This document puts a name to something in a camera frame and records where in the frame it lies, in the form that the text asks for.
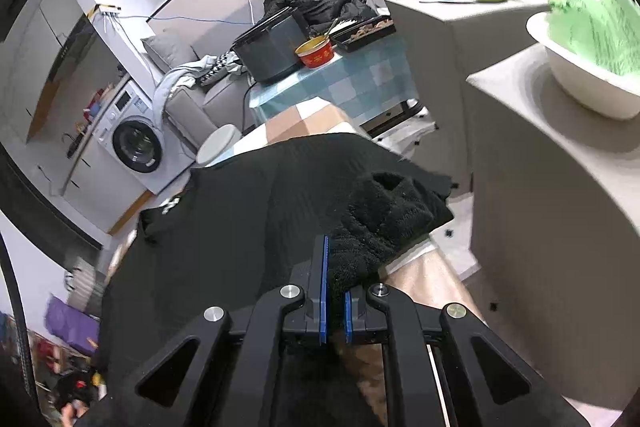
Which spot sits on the black food tray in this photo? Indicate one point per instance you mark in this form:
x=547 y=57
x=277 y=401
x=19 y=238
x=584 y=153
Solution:
x=355 y=37

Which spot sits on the blue checkered tablecloth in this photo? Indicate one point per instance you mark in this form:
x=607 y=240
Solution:
x=364 y=84

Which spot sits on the grey cabinet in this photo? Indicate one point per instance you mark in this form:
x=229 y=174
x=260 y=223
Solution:
x=555 y=190

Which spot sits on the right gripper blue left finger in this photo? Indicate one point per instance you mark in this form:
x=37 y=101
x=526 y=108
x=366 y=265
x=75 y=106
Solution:
x=317 y=291

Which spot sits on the white washing machine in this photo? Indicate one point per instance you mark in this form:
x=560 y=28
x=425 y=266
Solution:
x=155 y=154

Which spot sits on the checkered bed sheet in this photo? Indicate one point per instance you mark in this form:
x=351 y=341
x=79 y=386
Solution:
x=310 y=119

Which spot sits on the grey sofa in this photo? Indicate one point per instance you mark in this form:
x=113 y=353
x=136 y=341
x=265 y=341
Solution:
x=199 y=111

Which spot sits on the black knit shirt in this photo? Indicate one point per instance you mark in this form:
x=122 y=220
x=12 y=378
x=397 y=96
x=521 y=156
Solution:
x=280 y=226

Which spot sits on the black rice cooker pot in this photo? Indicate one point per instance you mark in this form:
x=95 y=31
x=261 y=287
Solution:
x=267 y=50

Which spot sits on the purple bag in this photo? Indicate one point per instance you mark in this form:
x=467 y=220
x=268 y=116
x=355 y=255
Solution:
x=75 y=328

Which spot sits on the red yellow bowl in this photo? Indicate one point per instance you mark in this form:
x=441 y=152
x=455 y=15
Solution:
x=316 y=51

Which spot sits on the light blue garment on sofa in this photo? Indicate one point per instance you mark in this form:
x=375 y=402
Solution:
x=205 y=72

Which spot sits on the white plastic basin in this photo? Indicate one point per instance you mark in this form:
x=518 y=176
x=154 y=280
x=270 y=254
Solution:
x=611 y=95

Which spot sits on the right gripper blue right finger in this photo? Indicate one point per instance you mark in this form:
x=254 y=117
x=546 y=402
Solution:
x=355 y=314

